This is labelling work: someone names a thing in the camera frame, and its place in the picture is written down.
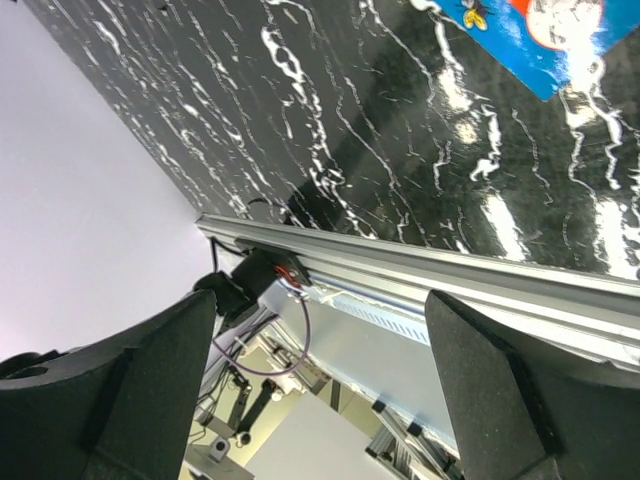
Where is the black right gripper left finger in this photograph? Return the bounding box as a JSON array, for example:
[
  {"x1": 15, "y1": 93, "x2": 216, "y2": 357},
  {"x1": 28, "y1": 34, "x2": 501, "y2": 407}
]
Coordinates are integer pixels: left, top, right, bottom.
[{"x1": 1, "y1": 291, "x2": 216, "y2": 479}]

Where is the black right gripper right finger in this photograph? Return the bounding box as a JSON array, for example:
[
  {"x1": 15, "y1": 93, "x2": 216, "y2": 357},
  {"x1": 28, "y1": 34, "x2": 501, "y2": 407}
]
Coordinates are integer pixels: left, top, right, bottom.
[{"x1": 425, "y1": 290, "x2": 639, "y2": 479}]

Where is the blue thin children's book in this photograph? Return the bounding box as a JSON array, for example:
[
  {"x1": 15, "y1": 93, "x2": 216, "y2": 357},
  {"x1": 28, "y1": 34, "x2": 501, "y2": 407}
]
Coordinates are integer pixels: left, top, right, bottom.
[{"x1": 411, "y1": 0, "x2": 639, "y2": 101}]

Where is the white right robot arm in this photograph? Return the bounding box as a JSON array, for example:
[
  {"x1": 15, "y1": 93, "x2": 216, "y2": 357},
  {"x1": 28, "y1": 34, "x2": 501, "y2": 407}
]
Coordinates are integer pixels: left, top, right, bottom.
[{"x1": 1, "y1": 251, "x2": 639, "y2": 479}]

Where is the aluminium front rail frame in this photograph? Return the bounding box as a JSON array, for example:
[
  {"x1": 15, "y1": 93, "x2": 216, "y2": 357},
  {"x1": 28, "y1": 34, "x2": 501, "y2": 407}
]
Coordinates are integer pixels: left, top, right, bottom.
[{"x1": 196, "y1": 215, "x2": 639, "y2": 370}]

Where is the white slotted cable duct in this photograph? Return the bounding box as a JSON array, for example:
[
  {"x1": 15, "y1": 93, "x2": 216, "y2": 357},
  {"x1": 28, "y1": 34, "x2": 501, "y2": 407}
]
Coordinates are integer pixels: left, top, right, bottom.
[{"x1": 278, "y1": 280, "x2": 431, "y2": 346}]

